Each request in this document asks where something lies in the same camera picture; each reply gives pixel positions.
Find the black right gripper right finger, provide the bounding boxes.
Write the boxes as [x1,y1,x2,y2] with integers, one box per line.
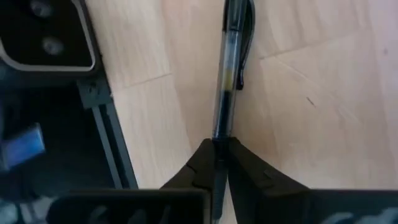
[228,136,312,224]

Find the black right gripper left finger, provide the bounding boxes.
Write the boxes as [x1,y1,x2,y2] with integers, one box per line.
[159,138,218,191]

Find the black pen with yellow band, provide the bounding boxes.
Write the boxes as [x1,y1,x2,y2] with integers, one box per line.
[210,0,256,224]

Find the blue rectangular object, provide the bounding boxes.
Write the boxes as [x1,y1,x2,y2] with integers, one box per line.
[0,122,46,171]

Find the black aluminium table frame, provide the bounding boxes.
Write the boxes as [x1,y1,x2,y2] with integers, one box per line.
[76,77,140,191]

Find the black table-level camera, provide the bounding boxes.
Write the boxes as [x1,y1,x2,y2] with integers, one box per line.
[0,0,102,80]

